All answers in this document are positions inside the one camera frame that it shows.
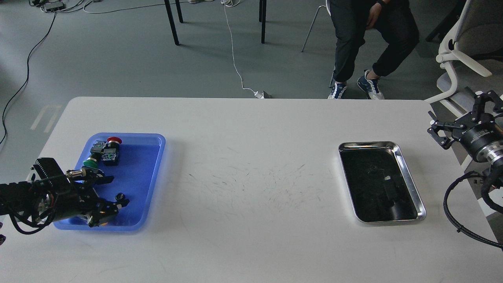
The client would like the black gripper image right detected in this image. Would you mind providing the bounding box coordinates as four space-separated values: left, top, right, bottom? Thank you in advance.
427 90 503 163

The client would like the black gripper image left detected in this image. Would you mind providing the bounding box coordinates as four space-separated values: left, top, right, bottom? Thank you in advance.
31 158 130 228

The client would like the small black gear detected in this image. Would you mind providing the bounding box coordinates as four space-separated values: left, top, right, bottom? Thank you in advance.
367 165 378 175
115 192 126 202

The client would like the blue plastic tray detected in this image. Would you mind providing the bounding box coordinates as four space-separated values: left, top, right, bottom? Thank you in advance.
54 132 166 232

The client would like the silver metal tray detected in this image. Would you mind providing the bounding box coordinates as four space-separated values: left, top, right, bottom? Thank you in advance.
338 141 426 224

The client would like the white office chair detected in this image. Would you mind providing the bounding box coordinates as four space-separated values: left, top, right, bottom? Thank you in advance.
426 0 503 118

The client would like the seated person in black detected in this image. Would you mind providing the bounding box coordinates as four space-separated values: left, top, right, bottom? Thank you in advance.
326 0 419 100

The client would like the grey metal chair leg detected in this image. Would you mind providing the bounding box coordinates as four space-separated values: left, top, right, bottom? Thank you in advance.
301 4 327 53

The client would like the white power adapter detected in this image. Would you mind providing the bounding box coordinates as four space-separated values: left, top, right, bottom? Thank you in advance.
253 91 272 99

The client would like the black power strip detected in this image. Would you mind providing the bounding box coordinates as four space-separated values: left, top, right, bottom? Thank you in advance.
42 1 65 13

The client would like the black table leg left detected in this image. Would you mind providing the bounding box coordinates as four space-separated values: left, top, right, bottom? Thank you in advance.
164 0 184 46

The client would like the black table leg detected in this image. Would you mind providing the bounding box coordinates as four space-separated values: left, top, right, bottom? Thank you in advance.
164 0 184 46
258 0 266 44

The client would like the black table leg right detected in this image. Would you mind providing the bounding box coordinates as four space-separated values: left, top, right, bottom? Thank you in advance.
258 0 266 44

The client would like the green push button switch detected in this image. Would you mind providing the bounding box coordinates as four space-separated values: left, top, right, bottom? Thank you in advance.
83 157 98 168

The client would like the red push button switch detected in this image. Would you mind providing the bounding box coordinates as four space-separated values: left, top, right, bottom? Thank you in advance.
88 136 122 165

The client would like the black cable on floor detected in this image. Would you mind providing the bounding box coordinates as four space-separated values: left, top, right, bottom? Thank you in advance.
0 12 58 145

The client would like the white cable on floor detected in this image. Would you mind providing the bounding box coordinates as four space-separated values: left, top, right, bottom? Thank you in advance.
224 0 258 95

